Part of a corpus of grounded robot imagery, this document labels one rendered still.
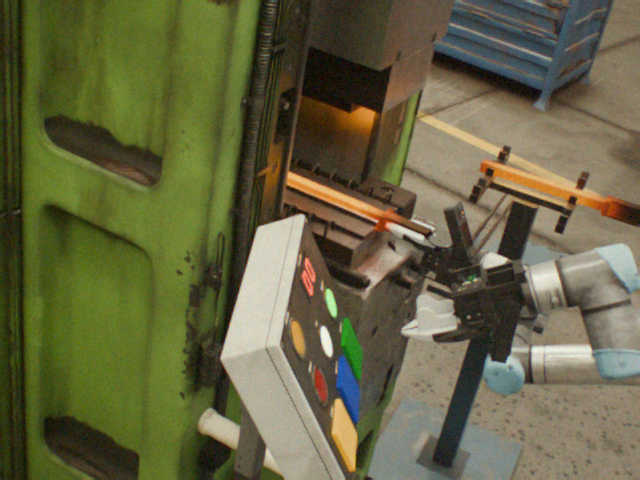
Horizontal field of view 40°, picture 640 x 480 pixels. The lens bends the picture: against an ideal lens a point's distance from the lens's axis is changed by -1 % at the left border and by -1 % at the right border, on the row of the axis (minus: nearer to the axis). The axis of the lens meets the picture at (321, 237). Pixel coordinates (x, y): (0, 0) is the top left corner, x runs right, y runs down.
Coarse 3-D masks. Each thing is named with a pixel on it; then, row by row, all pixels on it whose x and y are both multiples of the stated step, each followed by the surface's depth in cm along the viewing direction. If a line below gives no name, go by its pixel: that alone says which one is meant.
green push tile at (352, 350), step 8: (344, 320) 145; (344, 328) 143; (352, 328) 146; (344, 336) 141; (352, 336) 145; (344, 344) 139; (352, 344) 143; (344, 352) 140; (352, 352) 142; (360, 352) 147; (352, 360) 141; (360, 360) 145; (352, 368) 141; (360, 368) 144; (360, 376) 143
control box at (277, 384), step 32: (288, 224) 138; (256, 256) 133; (288, 256) 130; (320, 256) 142; (256, 288) 125; (288, 288) 122; (320, 288) 137; (256, 320) 118; (288, 320) 118; (320, 320) 132; (224, 352) 114; (256, 352) 112; (288, 352) 114; (320, 352) 128; (256, 384) 114; (288, 384) 114; (256, 416) 117; (288, 416) 117; (320, 416) 119; (288, 448) 120; (320, 448) 119
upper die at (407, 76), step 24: (312, 48) 163; (432, 48) 171; (312, 72) 165; (336, 72) 162; (360, 72) 160; (384, 72) 157; (408, 72) 165; (336, 96) 164; (360, 96) 162; (384, 96) 159; (408, 96) 170
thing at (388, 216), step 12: (288, 180) 191; (300, 180) 191; (312, 192) 189; (324, 192) 188; (336, 192) 189; (348, 204) 186; (360, 204) 186; (372, 216) 184; (384, 216) 182; (396, 216) 183; (384, 228) 184; (408, 228) 181; (420, 228) 181
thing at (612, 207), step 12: (480, 168) 222; (504, 168) 220; (516, 180) 219; (528, 180) 218; (540, 180) 218; (552, 192) 217; (564, 192) 216; (576, 192) 215; (588, 192) 216; (588, 204) 214; (600, 204) 213; (612, 204) 213; (624, 204) 211; (612, 216) 214; (624, 216) 213; (636, 216) 212
